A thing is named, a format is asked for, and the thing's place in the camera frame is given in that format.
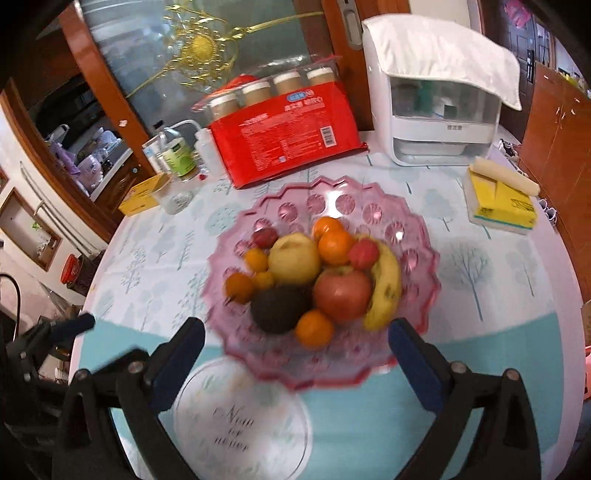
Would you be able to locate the white blue carton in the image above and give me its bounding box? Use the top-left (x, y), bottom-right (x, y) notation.
top-left (142, 138), bottom-right (162, 174)

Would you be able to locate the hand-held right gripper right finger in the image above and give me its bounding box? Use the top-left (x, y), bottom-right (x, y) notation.
top-left (388, 318), bottom-right (541, 480)

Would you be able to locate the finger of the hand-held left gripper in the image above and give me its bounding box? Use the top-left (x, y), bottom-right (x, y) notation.
top-left (28, 314), bottom-right (96, 352)
top-left (90, 348), bottom-right (151, 384)

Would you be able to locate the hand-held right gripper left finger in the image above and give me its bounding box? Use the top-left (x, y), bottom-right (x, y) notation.
top-left (51, 318), bottom-right (206, 480)

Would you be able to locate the yellow tissue box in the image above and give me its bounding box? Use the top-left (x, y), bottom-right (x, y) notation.
top-left (462, 156), bottom-right (541, 235)

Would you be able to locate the green label bottle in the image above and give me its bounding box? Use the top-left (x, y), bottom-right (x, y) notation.
top-left (157, 129), bottom-right (197, 183)

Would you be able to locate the grey door handle plate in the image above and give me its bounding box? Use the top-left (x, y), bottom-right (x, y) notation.
top-left (337, 0), bottom-right (363, 51)

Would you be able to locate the dark entrance door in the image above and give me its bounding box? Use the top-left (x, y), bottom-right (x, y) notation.
top-left (480, 0), bottom-right (555, 84)

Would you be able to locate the white squeeze bottle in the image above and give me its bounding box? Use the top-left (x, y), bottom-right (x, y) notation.
top-left (159, 119), bottom-right (227, 178)

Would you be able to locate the red paper cup package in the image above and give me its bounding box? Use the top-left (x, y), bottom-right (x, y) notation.
top-left (191, 53), bottom-right (370, 190)

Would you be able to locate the yellow pear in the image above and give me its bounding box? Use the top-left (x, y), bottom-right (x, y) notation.
top-left (268, 233), bottom-right (321, 284)

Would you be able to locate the red apple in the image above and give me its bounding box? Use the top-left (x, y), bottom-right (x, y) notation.
top-left (313, 268), bottom-right (374, 323)

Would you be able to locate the wooden cabinet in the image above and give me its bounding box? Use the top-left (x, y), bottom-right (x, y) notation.
top-left (519, 60), bottom-right (591, 301)

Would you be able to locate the clear glass cup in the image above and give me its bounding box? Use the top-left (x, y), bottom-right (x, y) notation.
top-left (151, 178), bottom-right (197, 215)

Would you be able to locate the spotted yellow banana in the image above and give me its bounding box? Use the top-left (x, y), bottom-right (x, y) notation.
top-left (355, 236), bottom-right (402, 330)

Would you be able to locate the orange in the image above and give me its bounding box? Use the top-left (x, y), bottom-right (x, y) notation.
top-left (313, 216), bottom-right (346, 241)
top-left (295, 310), bottom-right (335, 349)
top-left (318, 229), bottom-right (356, 266)

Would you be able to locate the wooden picture frame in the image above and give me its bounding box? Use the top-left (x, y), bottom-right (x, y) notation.
top-left (0, 187), bottom-right (63, 272)

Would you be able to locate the dark avocado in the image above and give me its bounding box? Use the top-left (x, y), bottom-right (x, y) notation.
top-left (250, 285), bottom-right (314, 334)

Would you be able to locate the white countertop appliance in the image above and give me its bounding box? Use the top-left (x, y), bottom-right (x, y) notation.
top-left (361, 16), bottom-right (502, 167)

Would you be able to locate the white round plate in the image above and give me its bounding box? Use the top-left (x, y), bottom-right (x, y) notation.
top-left (173, 357), bottom-right (311, 480)

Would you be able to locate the gold door ornament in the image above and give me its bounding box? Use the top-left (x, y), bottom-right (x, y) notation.
top-left (124, 2), bottom-right (324, 100)

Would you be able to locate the white cloth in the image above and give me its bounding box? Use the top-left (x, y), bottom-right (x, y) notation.
top-left (363, 14), bottom-right (522, 112)

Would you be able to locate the pink glass bowl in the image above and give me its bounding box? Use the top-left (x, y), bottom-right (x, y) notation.
top-left (205, 175), bottom-right (441, 391)

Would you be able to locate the frosted glass door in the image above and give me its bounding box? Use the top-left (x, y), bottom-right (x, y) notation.
top-left (76, 0), bottom-right (342, 153)

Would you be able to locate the yellow flat box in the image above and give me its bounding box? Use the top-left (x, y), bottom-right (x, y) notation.
top-left (117, 173), bottom-right (171, 217)

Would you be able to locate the purple plastic bag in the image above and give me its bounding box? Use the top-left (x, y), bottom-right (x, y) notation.
top-left (51, 124), bottom-right (121, 190)

